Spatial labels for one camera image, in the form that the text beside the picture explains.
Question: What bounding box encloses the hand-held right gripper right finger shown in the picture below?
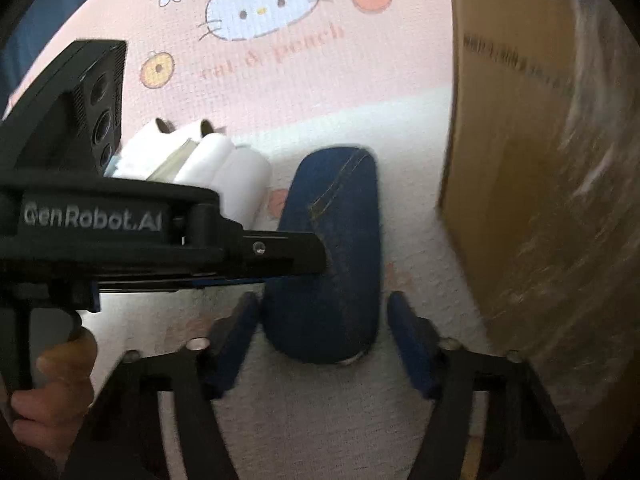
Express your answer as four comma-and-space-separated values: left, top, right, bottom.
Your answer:
386, 290, 587, 480

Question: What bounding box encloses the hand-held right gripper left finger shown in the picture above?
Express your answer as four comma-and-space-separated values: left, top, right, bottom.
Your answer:
61, 290, 262, 480

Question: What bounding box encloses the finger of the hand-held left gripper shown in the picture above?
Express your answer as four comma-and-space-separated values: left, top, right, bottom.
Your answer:
99, 276, 264, 296
244, 230, 329, 282

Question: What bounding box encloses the dark denim glasses case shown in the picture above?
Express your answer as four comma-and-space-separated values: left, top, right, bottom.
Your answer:
262, 144, 385, 366

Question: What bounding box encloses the brown cardboard box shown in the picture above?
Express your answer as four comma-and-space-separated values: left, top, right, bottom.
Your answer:
437, 0, 640, 480

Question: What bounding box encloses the person's left hand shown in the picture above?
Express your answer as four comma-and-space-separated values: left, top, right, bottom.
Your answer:
10, 331, 99, 443

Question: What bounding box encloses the pile of white paper tubes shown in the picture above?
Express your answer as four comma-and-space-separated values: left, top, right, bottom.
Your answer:
112, 117, 273, 231

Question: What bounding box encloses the dark blue cloth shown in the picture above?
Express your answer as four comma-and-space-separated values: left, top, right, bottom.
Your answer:
0, 0, 136, 106

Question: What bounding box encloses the pink cat print blanket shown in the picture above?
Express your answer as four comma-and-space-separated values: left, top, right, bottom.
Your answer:
10, 0, 501, 480

